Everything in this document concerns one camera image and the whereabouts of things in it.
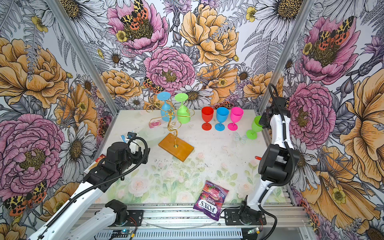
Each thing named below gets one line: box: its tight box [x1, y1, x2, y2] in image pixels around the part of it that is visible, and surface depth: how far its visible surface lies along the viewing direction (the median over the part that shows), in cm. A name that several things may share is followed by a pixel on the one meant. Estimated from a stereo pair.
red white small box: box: [83, 154, 107, 175], surface depth 91 cm
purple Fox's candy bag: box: [193, 180, 229, 222], surface depth 79 cm
